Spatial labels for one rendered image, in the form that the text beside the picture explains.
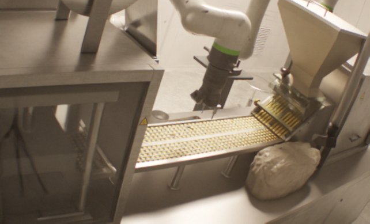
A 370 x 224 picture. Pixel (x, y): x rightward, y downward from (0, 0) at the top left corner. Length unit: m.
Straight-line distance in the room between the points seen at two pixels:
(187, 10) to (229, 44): 0.18
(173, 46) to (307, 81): 2.83
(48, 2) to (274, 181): 1.04
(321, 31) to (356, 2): 4.10
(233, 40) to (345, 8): 4.55
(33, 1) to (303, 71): 1.18
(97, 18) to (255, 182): 0.94
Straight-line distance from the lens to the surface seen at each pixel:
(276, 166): 1.54
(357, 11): 5.66
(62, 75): 0.82
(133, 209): 1.34
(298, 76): 1.81
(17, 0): 1.18
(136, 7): 1.12
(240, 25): 1.27
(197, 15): 1.21
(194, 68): 4.77
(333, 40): 1.57
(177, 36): 4.41
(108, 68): 0.88
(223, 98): 2.44
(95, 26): 0.91
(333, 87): 1.98
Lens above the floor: 1.70
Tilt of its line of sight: 25 degrees down
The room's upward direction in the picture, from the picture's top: 20 degrees clockwise
